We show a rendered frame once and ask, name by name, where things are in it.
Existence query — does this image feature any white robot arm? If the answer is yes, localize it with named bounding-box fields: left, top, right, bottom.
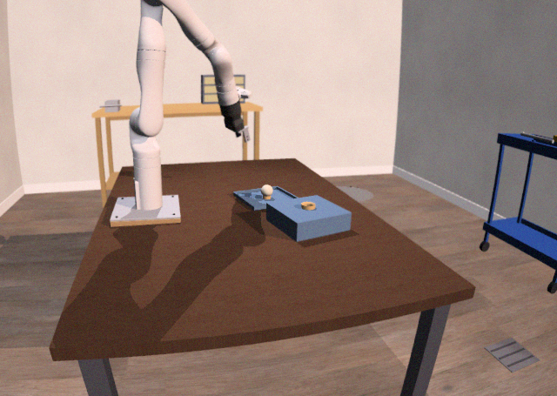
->
left=129, top=0, right=236, bottom=211

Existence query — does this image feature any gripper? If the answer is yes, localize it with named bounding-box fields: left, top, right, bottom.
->
left=217, top=87, right=252, bottom=143

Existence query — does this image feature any cream ball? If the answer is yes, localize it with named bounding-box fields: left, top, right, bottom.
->
left=261, top=185, right=273, bottom=197

